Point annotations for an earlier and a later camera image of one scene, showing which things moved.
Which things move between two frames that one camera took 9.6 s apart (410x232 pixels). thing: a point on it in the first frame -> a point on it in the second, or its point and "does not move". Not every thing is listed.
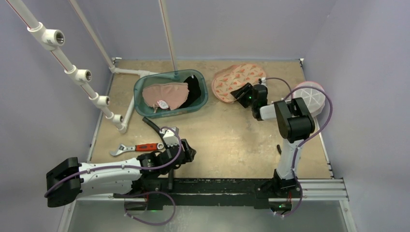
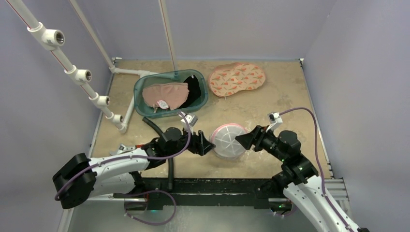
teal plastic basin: (147, 110) does not move
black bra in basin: (194, 92) does not move
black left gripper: (189, 152) -> (195, 145)
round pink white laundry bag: (314, 99) -> (223, 136)
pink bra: (169, 95) does not move
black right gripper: (242, 94) -> (258, 138)
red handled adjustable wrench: (122, 148) does not move
